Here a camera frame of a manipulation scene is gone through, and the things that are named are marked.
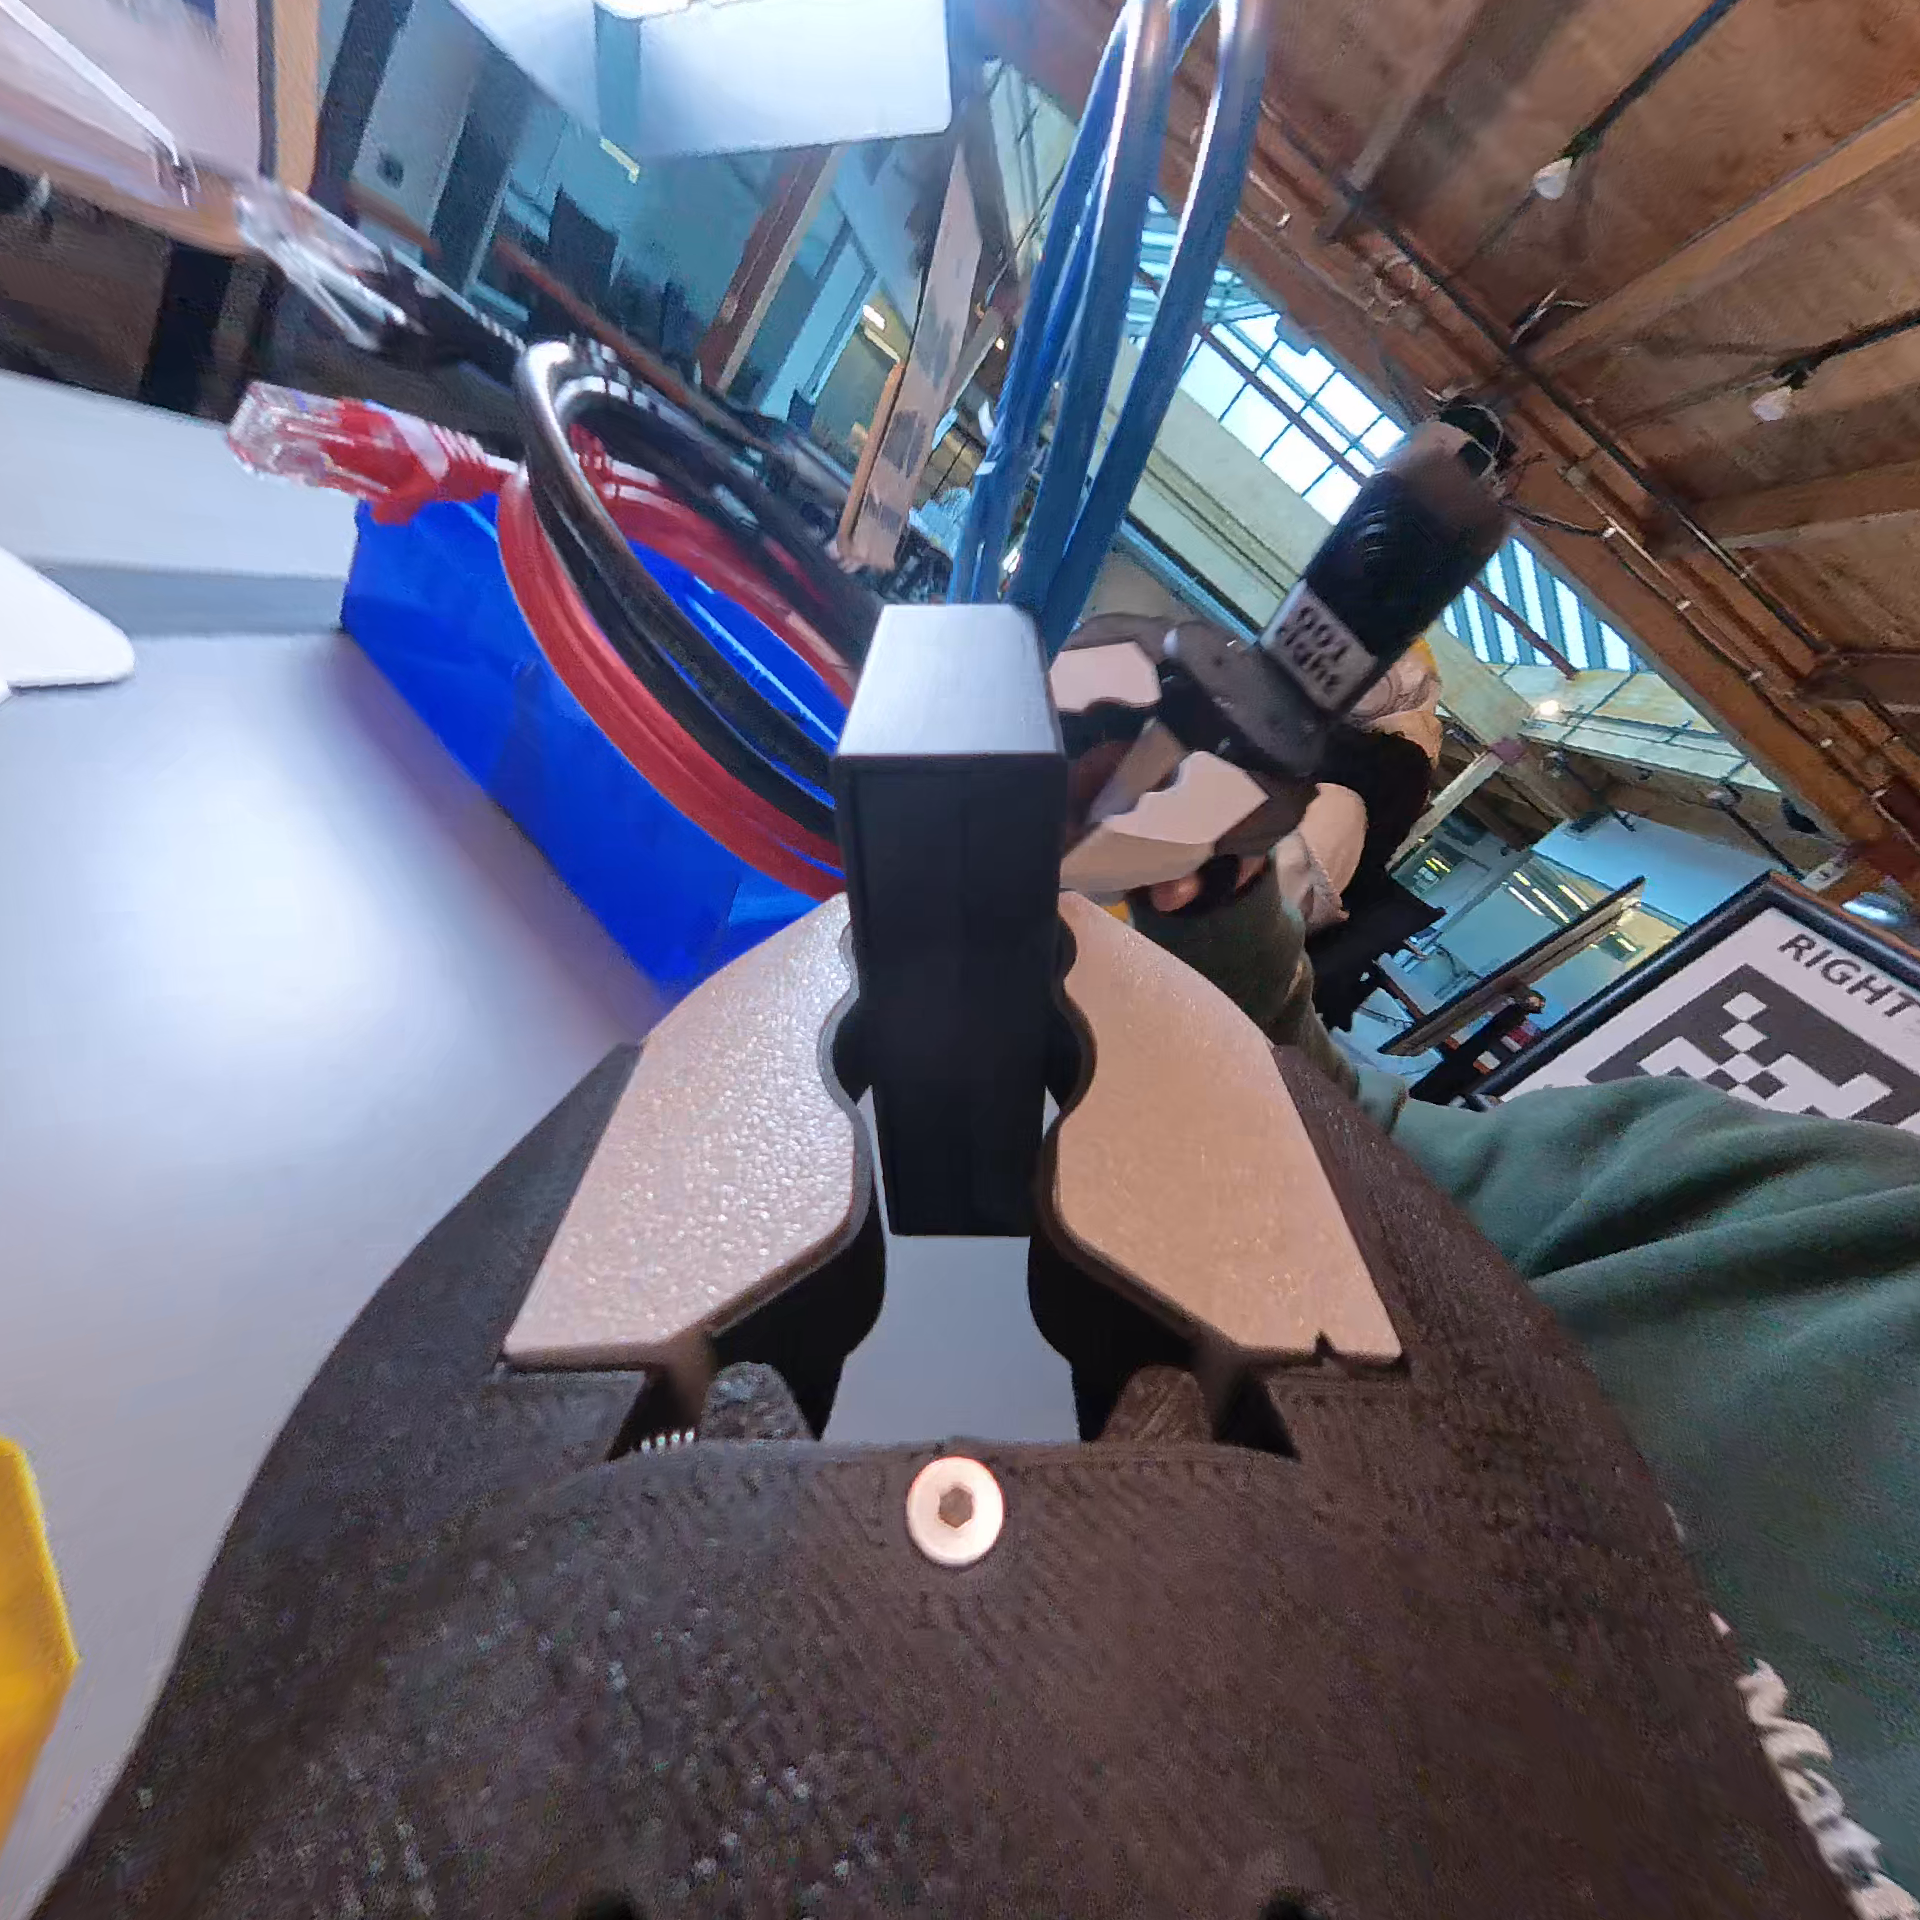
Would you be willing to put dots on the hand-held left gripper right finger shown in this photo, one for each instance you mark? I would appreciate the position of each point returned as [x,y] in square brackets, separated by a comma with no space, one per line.
[1200,1174]

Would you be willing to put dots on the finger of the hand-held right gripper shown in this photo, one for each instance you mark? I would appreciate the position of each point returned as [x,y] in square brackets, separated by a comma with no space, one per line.
[1177,816]
[1103,682]

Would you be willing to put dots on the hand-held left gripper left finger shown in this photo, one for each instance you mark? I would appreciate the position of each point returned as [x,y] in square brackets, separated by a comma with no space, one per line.
[706,1174]

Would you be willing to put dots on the black network switch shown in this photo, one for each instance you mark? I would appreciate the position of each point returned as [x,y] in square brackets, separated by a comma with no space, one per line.
[954,871]

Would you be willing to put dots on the blue plastic bin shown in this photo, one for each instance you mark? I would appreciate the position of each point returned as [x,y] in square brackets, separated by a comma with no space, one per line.
[453,630]

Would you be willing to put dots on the yellow plastic bin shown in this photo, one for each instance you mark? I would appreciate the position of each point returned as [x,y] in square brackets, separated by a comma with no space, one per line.
[31,1623]

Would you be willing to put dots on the person's right forearm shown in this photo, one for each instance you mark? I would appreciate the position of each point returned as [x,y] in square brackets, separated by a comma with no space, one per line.
[1290,991]

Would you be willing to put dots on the person's right hand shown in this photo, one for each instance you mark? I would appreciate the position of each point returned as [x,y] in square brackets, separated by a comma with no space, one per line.
[1177,896]

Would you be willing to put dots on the wooden instruction board stand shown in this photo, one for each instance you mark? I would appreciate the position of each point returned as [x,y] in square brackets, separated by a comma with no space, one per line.
[914,421]

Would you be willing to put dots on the framed marker board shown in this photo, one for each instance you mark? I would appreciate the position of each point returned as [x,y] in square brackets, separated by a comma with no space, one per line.
[1802,1054]

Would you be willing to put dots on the person's green sweatshirt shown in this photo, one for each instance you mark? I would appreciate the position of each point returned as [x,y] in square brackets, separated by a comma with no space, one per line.
[1772,1504]

